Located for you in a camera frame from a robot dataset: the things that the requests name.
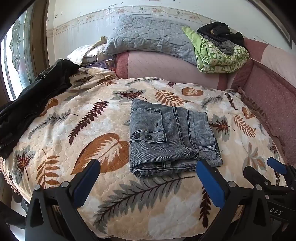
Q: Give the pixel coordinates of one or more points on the leaf-print blanket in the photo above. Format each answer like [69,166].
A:
[92,129]

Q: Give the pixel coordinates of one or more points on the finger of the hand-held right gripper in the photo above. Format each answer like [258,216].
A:
[249,173]
[276,165]

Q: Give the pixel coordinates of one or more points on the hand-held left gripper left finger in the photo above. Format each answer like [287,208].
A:
[86,183]

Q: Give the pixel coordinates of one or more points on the black clothing with gold detail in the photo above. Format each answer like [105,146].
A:
[222,31]

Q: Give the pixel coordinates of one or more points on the green patterned blanket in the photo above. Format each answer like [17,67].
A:
[217,60]

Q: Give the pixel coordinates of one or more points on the purple patterned cloth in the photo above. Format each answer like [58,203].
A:
[108,63]

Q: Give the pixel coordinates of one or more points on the black garment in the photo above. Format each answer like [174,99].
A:
[34,97]

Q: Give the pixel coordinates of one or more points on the small grey cloth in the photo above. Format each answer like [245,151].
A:
[225,47]

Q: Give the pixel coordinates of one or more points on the cream white pillow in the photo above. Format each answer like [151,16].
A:
[78,53]

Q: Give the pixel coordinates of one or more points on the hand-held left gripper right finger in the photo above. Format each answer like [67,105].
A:
[210,183]

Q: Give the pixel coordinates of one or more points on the denim pants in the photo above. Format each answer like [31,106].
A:
[173,134]

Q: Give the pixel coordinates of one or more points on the stained glass window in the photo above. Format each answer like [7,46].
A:
[20,58]

